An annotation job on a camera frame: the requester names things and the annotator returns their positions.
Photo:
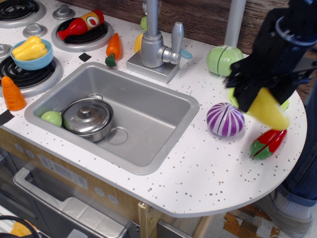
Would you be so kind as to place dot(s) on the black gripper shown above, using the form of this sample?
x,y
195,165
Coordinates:
x,y
278,54

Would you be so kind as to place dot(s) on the yellow toy banana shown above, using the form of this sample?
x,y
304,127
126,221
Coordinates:
x,y
266,109

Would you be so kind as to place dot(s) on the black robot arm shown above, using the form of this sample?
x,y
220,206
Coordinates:
x,y
277,61

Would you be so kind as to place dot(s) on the purple striped toy onion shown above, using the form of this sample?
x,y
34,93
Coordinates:
x,y
224,119

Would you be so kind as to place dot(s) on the red toy chili pepper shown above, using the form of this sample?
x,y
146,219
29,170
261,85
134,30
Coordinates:
x,y
266,144

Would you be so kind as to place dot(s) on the green toy cabbage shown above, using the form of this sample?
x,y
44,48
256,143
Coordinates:
x,y
220,59

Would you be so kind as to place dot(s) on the light blue toy utensil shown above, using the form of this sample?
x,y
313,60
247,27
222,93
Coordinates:
x,y
185,54

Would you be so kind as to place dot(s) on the grey support pole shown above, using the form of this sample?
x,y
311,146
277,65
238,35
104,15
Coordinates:
x,y
236,12

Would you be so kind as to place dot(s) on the person's jeans leg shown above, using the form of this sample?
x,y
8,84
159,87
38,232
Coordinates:
x,y
301,184

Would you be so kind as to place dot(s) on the silver toy faucet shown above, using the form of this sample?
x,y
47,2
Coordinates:
x,y
156,60

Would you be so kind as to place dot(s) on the grey sink basin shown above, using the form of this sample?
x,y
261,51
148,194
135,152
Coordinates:
x,y
148,119

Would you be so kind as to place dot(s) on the grey shoe with sock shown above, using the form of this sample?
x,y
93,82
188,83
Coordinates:
x,y
293,219

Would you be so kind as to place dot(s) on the toy corn cob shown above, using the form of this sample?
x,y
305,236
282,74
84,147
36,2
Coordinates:
x,y
138,43

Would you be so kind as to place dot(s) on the green toy behind faucet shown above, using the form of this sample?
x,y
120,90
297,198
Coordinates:
x,y
143,23

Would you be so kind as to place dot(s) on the orange toy carrot with leaves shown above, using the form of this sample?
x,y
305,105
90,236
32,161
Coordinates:
x,y
113,51

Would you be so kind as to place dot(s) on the steel pot with lid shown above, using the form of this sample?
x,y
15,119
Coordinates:
x,y
90,118

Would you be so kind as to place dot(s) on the black coil stove burner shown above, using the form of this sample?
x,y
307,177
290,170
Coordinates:
x,y
91,40

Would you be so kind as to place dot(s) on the red toy ketchup bottle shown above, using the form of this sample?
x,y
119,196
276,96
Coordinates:
x,y
82,24

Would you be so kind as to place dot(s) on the green toy apple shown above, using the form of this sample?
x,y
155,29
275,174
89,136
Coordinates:
x,y
52,117

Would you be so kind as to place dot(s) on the silver stove knob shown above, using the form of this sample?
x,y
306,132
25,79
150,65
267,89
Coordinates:
x,y
63,13
34,29

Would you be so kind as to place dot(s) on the blue bowl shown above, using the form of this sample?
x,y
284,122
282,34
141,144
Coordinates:
x,y
37,63

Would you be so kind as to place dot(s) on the yellow toy bell pepper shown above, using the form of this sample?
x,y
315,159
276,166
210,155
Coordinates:
x,y
33,48

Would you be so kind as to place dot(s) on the silver stove knob middle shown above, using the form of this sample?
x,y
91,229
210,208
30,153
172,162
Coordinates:
x,y
34,29

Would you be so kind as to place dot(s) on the orange toy carrot piece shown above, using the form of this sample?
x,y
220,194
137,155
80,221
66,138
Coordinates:
x,y
13,97

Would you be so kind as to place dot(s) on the black coil back burner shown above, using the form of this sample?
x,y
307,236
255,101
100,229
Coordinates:
x,y
20,13

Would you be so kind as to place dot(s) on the yellow object bottom left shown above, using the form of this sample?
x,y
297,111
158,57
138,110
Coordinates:
x,y
20,230

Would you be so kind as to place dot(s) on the silver oven door handle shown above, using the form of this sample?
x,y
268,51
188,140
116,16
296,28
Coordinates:
x,y
68,213

